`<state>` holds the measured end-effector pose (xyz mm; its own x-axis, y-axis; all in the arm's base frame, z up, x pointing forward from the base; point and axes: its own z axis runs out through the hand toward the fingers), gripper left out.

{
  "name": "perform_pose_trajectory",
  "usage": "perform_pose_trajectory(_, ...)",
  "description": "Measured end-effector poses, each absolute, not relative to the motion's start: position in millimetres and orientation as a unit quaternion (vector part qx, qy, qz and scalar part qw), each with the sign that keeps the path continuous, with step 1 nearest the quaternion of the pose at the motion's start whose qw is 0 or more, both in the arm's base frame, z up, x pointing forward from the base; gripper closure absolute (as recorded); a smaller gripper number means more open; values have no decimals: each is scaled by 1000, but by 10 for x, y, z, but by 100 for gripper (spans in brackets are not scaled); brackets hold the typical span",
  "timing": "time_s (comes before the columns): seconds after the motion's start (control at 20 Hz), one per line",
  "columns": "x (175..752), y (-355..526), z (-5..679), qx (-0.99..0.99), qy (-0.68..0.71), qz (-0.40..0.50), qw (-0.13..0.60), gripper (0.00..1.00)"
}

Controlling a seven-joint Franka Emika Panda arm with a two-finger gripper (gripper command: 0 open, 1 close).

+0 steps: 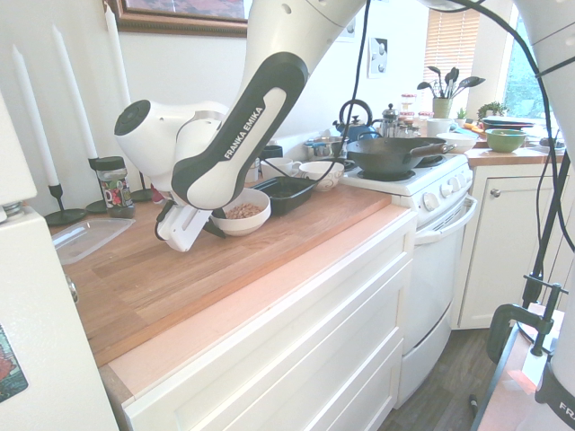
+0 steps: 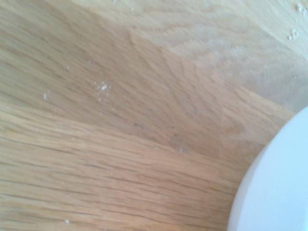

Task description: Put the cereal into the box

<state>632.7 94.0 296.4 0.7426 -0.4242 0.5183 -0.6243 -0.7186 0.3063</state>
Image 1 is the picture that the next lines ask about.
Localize blue kettle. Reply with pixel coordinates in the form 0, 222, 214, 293
332, 99, 384, 143

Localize thin black cable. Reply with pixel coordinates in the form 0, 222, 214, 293
259, 0, 372, 192

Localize white stove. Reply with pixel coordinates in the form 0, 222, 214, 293
339, 151, 479, 410

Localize wooden framed picture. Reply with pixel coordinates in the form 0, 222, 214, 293
103, 0, 250, 39

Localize wooden window blind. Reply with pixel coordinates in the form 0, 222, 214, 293
423, 7, 482, 102

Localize black wok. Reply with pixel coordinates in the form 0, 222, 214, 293
345, 136, 457, 178

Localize stack of dark plates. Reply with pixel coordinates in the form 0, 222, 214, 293
481, 115, 536, 132

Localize white door cabinet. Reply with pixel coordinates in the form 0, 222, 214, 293
456, 162, 575, 331

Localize small white wall print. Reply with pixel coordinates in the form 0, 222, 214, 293
334, 16, 358, 44

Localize black plastic tray box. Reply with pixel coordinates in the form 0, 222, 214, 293
249, 175, 318, 217

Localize white coffee cup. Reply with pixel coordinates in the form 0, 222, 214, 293
260, 157, 304, 183

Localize clear plastic lid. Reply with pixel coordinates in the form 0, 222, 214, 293
51, 216, 137, 267

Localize dark green clamp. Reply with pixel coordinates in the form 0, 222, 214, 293
486, 272, 570, 365

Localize green bowl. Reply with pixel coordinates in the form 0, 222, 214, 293
484, 128, 528, 154

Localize thick black cable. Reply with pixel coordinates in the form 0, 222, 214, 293
443, 0, 575, 253

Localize brown cereal pieces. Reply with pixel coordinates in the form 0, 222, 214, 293
224, 202, 263, 221

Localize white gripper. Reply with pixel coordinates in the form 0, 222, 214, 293
155, 202, 227, 253

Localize colourful fridge magnet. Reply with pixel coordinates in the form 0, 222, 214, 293
0, 322, 31, 403

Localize utensil holder with black utensils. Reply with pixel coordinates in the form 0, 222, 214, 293
416, 66, 487, 120

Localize spice jar with black cap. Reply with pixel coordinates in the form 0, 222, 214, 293
94, 155, 136, 220

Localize black stand pole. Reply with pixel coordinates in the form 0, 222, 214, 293
520, 147, 575, 307

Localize steel pot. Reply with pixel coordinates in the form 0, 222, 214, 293
304, 136, 348, 161

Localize glass French press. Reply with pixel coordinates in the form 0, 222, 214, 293
381, 102, 402, 138

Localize black and white wall print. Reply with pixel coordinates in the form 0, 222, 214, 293
367, 36, 389, 80

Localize white mug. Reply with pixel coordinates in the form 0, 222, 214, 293
425, 118, 456, 139

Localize green bushy plant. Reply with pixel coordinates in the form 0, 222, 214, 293
476, 101, 509, 120

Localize white wide bowl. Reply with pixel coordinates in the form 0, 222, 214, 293
435, 131, 479, 154

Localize white drawer cabinet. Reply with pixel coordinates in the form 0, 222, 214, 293
119, 209, 420, 431

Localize white patterned bowl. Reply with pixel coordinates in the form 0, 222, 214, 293
298, 161, 346, 193

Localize white ceramic bowl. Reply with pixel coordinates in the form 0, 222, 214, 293
210, 187, 272, 238

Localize robot mounting table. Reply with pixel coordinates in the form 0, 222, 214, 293
470, 303, 575, 431

